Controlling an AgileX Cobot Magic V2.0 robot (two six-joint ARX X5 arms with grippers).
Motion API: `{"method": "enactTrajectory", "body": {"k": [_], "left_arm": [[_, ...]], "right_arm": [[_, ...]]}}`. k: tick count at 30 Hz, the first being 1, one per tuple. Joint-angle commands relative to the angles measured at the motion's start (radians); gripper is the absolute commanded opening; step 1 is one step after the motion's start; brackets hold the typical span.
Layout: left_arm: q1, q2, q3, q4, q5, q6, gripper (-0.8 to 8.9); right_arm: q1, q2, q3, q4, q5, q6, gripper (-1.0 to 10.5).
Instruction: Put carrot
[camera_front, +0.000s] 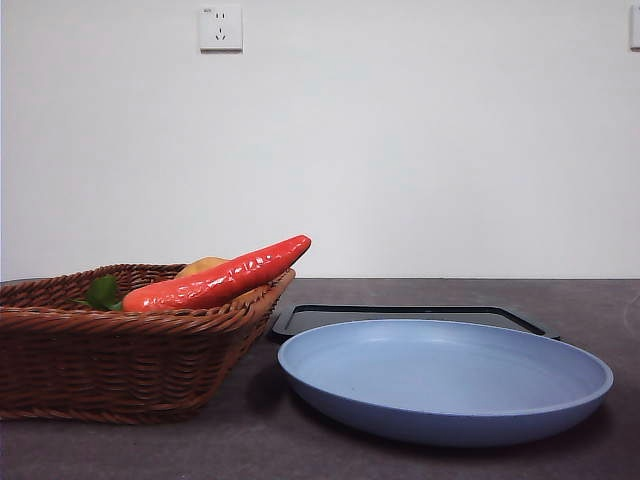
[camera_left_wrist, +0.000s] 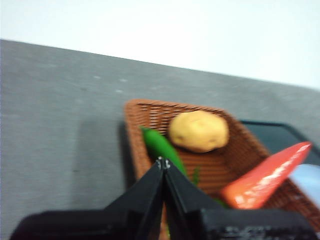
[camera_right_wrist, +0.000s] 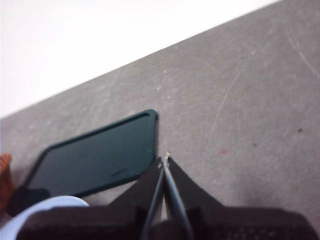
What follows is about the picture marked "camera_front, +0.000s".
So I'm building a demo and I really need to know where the orange carrot with green leaves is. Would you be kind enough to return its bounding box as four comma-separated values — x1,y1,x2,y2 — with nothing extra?
69,233,313,314

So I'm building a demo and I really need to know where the light blue round plate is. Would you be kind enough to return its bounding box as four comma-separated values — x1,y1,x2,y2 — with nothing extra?
277,318,615,448

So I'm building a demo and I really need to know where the black rectangular tray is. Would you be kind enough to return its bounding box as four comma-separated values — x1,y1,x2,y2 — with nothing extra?
271,303,561,344

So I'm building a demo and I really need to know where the yellow-brown potato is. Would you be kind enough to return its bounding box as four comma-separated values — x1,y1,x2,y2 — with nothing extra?
174,256,234,280

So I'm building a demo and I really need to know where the brown wicker basket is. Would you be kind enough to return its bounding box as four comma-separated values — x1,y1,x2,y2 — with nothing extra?
0,263,297,426

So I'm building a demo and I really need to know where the white wall socket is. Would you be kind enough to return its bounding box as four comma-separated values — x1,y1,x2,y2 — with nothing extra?
199,4,244,54

